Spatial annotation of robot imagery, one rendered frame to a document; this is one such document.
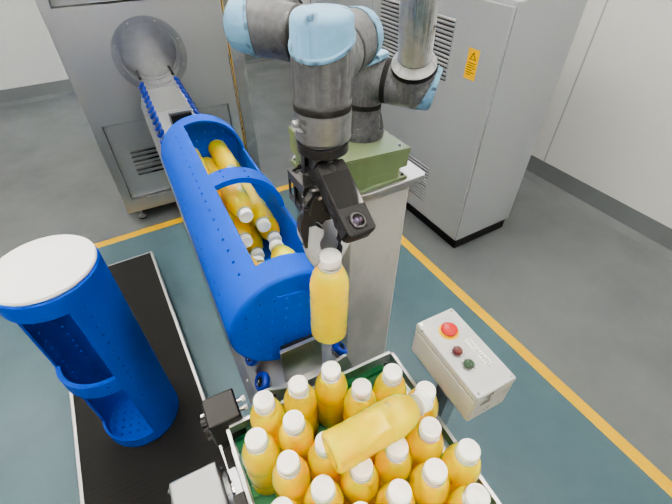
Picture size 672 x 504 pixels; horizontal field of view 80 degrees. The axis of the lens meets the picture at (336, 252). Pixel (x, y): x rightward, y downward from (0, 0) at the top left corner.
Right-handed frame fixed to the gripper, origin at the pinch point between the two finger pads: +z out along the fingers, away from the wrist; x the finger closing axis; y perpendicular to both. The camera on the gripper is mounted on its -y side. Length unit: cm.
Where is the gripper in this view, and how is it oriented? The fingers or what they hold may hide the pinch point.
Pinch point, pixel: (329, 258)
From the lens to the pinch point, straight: 66.0
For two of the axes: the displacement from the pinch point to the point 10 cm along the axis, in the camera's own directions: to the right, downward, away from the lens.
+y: -4.7, -5.8, 6.6
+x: -8.8, 3.0, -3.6
